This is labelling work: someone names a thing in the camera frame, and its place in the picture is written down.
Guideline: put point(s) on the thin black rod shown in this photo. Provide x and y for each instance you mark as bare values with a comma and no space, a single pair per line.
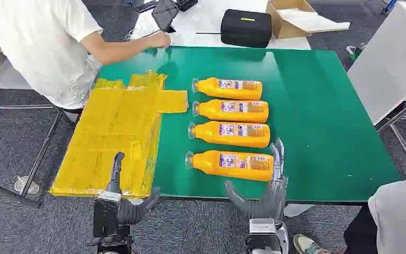
208,33

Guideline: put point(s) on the green and white object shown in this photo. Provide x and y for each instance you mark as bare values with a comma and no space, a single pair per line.
354,54

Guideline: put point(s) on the clear round foot pad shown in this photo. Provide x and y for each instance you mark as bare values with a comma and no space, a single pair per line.
20,186

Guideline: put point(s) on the orange drink bottle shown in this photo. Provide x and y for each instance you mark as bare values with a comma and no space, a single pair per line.
206,166
208,112
208,90
206,135

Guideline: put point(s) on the black device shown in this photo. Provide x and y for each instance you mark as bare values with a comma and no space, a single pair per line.
186,4

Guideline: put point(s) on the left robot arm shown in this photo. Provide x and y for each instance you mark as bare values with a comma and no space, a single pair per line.
113,243

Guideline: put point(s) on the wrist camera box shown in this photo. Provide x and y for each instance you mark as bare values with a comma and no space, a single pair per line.
261,227
105,217

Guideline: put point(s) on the person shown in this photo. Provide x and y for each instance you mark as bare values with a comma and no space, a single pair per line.
38,45
399,221

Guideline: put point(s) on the green table mat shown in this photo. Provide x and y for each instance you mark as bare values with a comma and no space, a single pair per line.
315,115

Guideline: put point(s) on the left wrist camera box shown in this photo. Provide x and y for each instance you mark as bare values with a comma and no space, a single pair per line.
105,217

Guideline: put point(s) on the white foam board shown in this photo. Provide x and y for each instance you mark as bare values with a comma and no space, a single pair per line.
311,21

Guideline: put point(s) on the cardboard box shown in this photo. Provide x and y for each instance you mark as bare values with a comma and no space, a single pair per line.
285,29

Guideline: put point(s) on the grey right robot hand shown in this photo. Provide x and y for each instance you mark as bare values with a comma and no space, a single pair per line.
267,207

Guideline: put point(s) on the metal table frame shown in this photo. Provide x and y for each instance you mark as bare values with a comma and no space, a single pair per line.
401,140
40,154

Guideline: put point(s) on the black tablet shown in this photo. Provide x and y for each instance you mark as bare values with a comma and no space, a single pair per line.
164,14

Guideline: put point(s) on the blue object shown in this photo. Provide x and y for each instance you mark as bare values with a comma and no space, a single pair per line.
389,5

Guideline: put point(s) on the yellow sheet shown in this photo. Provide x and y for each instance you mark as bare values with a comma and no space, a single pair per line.
105,140

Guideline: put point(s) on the white table leg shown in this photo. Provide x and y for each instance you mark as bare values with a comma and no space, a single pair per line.
295,210

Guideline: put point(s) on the black zip case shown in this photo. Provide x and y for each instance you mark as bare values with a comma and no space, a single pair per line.
245,29

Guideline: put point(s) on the white table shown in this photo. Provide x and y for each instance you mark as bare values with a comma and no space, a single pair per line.
388,63

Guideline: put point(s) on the pale shoe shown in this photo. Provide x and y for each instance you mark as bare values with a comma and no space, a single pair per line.
306,244

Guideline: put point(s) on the black phone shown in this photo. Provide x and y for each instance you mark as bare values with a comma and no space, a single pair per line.
145,6

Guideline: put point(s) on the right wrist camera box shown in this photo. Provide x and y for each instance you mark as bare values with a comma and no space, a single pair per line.
261,227

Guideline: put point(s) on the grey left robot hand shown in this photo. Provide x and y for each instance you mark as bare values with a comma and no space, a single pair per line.
131,212

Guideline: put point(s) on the person's hand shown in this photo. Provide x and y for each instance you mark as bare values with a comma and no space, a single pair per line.
159,39

